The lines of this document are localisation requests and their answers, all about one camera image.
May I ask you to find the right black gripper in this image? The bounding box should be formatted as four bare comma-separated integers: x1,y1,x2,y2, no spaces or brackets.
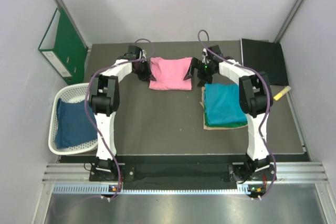
184,58,216,87

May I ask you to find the pink towel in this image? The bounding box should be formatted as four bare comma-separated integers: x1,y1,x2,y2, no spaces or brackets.
149,57,192,91

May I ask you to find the turquoise towel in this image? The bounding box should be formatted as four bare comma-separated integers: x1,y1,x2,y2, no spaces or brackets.
204,83,247,124

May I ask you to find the green towel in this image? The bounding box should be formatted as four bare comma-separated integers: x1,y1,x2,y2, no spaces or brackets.
204,113,247,129

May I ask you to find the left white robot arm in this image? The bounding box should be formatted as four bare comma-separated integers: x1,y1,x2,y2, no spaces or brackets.
85,45,156,182

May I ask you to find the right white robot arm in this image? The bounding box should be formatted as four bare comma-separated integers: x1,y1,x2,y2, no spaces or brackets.
184,45,273,184

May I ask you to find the white perforated plastic basket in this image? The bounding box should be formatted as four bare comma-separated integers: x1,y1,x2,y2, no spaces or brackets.
48,83,98,155

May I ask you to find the green lever arch binder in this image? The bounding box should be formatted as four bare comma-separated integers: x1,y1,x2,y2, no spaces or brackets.
38,9,87,85

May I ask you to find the dark blue towel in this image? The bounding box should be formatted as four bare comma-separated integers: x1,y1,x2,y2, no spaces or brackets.
55,99,97,149

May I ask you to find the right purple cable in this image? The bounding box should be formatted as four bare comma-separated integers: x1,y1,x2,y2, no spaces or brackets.
197,29,277,200

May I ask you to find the aluminium extrusion rail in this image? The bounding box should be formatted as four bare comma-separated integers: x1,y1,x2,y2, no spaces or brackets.
42,162,329,184

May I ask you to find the grey slotted cable duct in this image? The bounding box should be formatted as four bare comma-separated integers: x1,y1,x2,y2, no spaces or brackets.
52,183,266,195

